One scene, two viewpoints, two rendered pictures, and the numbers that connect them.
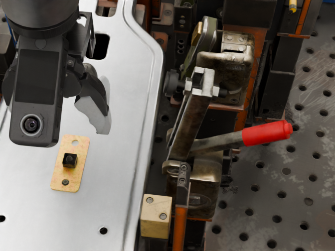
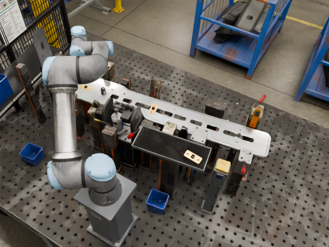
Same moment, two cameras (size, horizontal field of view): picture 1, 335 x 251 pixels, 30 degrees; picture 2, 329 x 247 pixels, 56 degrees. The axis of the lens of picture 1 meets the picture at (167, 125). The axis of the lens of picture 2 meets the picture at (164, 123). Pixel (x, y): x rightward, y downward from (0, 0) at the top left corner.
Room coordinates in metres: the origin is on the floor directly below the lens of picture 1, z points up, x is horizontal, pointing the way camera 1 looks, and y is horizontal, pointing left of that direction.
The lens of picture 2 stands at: (1.21, -1.12, 2.38)
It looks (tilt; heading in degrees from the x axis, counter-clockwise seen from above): 50 degrees down; 103
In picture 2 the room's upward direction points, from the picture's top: 4 degrees clockwise
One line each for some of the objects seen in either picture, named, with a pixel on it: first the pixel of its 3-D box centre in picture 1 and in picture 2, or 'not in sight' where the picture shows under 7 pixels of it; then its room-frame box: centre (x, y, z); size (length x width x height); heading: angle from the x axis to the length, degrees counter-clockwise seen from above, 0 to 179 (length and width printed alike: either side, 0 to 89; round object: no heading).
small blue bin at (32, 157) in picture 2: not in sight; (33, 154); (0.19, -0.30, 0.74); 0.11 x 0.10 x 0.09; 175
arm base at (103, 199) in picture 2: not in sight; (104, 185); (0.83, -0.55, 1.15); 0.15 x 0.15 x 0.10
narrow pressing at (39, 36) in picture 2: not in sight; (44, 54); (0.13, 0.16, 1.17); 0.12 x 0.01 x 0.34; 85
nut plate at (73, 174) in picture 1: (70, 161); (85, 86); (0.39, 0.13, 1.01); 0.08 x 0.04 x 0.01; 174
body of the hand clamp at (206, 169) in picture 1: (189, 215); (75, 118); (0.38, -0.04, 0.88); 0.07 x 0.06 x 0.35; 85
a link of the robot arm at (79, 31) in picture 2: not in sight; (79, 37); (0.42, 0.12, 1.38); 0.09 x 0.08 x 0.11; 111
